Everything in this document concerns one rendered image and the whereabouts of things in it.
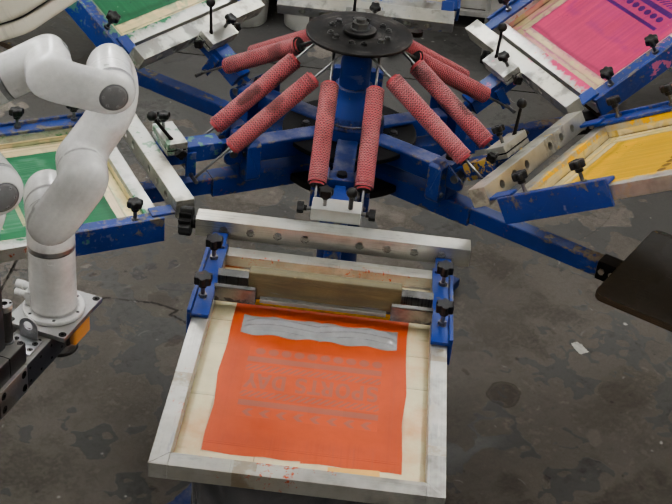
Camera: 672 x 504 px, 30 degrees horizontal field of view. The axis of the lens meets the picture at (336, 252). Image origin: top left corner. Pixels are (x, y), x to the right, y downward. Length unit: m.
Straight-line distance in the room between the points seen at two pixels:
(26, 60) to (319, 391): 0.96
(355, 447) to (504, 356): 1.96
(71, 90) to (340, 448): 0.91
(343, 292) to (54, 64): 0.97
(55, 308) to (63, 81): 0.54
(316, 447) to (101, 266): 2.32
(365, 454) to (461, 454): 1.50
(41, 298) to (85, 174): 0.35
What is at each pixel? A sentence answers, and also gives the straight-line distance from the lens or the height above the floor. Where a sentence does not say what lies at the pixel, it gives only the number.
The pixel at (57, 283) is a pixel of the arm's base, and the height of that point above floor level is 1.23.
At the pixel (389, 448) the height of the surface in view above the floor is 0.95.
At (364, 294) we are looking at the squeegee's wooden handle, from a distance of 2.90.
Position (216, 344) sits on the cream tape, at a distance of 2.85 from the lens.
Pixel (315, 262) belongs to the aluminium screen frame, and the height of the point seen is 0.99.
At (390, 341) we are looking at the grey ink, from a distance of 2.89.
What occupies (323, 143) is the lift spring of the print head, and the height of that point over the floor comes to 1.12.
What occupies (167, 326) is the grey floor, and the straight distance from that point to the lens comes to 4.48.
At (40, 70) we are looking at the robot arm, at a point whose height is 1.72.
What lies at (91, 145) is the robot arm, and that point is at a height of 1.54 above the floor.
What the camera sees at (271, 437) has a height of 0.95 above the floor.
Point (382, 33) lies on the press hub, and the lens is 3.53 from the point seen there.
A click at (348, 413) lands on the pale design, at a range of 2.69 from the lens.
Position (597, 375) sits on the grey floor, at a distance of 4.52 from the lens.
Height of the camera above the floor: 2.70
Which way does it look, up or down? 33 degrees down
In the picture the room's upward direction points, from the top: 6 degrees clockwise
